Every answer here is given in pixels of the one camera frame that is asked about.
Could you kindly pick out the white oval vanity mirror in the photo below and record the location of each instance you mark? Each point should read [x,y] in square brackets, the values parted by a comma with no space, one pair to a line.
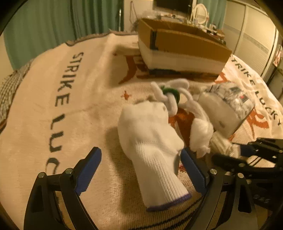
[199,14]

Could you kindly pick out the black wall television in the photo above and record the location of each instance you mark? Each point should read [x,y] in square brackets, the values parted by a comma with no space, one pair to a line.
[184,6]

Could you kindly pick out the white green pipe-cleaner toy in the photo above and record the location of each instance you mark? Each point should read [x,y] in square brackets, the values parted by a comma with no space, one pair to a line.
[173,94]

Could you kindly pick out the checkered green bedsheet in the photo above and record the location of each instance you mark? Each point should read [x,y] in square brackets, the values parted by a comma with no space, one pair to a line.
[9,86]

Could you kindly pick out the white sliding wardrobe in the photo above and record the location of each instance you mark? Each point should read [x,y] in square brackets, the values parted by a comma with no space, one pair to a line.
[251,35]

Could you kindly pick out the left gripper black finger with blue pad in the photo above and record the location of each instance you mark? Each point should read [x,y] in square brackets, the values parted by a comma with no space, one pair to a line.
[42,211]
[238,211]

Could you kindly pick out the narrow green curtain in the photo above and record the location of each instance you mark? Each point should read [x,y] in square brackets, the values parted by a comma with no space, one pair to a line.
[216,10]

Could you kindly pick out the cream printed blanket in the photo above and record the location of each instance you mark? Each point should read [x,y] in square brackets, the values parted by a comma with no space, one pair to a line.
[70,101]

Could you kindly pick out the large patterned tissue pack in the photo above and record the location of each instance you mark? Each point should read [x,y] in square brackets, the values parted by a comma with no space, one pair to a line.
[227,106]

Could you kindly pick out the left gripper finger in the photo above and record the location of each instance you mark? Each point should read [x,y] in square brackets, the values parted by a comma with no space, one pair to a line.
[230,163]
[265,148]

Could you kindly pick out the open cardboard box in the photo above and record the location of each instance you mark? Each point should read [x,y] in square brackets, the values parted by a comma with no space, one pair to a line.
[182,48]

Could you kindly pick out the white plastic bag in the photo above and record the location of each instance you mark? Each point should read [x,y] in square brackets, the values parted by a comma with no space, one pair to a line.
[201,129]

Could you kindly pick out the large green curtain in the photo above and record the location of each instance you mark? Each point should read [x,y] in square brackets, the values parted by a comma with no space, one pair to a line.
[41,25]

